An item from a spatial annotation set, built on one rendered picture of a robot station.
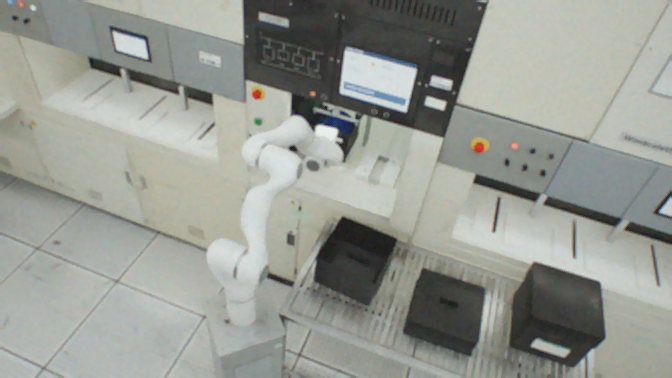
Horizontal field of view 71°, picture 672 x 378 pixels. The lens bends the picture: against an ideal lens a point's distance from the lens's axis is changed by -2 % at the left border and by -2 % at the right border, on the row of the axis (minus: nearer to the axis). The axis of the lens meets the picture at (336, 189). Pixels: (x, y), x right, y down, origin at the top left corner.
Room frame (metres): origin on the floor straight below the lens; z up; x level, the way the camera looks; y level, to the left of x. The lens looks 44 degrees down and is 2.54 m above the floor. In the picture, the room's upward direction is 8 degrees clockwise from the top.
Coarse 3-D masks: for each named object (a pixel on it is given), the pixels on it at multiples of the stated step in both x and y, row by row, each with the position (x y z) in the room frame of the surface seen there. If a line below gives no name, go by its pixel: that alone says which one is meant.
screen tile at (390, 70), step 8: (384, 64) 1.63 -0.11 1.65; (384, 72) 1.63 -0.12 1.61; (392, 72) 1.63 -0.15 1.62; (400, 72) 1.62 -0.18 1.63; (384, 80) 1.63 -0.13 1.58; (408, 80) 1.61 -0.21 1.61; (384, 88) 1.63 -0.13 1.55; (392, 88) 1.62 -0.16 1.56; (400, 88) 1.61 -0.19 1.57; (408, 88) 1.61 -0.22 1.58
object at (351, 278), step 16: (336, 224) 1.45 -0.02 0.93; (352, 224) 1.49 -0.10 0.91; (336, 240) 1.47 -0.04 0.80; (352, 240) 1.48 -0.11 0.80; (368, 240) 1.46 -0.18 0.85; (384, 240) 1.43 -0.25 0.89; (320, 256) 1.30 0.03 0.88; (336, 256) 1.40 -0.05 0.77; (352, 256) 1.40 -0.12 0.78; (368, 256) 1.42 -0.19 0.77; (384, 256) 1.43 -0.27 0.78; (320, 272) 1.24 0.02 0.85; (336, 272) 1.22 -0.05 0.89; (352, 272) 1.32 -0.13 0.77; (368, 272) 1.33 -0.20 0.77; (384, 272) 1.29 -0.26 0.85; (336, 288) 1.21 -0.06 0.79; (352, 288) 1.19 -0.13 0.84; (368, 288) 1.17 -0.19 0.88; (368, 304) 1.16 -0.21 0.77
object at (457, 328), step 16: (432, 272) 1.31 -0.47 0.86; (416, 288) 1.23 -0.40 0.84; (432, 288) 1.23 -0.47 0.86; (448, 288) 1.24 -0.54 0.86; (464, 288) 1.25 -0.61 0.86; (480, 288) 1.26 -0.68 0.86; (416, 304) 1.14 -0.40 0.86; (432, 304) 1.15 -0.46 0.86; (448, 304) 1.16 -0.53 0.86; (464, 304) 1.17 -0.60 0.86; (480, 304) 1.18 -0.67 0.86; (416, 320) 1.06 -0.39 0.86; (432, 320) 1.07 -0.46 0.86; (448, 320) 1.08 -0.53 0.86; (464, 320) 1.09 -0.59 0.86; (480, 320) 1.10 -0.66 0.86; (416, 336) 1.04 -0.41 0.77; (432, 336) 1.03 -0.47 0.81; (448, 336) 1.02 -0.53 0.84; (464, 336) 1.02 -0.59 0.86; (464, 352) 1.00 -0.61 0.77
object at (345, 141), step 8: (320, 104) 2.09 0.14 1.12; (328, 104) 1.96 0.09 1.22; (320, 112) 2.08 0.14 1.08; (328, 112) 2.00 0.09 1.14; (336, 112) 1.97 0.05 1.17; (312, 120) 1.96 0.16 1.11; (352, 120) 1.96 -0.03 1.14; (360, 120) 2.00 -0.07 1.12; (312, 128) 1.91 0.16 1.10; (344, 136) 1.87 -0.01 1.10; (352, 136) 1.93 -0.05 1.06; (344, 144) 1.87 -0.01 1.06; (352, 144) 1.96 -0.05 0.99; (344, 152) 1.87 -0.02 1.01; (344, 160) 1.87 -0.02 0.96
